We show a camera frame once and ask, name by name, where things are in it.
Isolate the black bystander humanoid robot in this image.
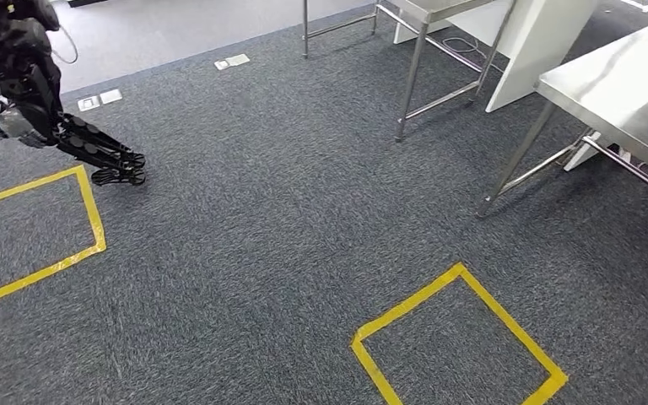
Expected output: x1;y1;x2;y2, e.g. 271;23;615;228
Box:
0;0;148;187

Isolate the white pedestal block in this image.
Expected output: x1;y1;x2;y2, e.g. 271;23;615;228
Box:
563;131;633;173
393;0;599;114

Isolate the bystander robot grey hand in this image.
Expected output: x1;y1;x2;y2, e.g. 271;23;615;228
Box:
0;107;50;150

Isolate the steel table frame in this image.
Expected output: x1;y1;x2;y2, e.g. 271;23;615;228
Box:
476;19;648;219

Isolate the steel workbench table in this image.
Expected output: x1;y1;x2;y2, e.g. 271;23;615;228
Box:
301;0;518;143

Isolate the grey floor cable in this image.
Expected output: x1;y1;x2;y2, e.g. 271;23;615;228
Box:
441;35;505;73

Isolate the wide silver floor socket plate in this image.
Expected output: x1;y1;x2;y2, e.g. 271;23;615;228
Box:
214;53;251;72

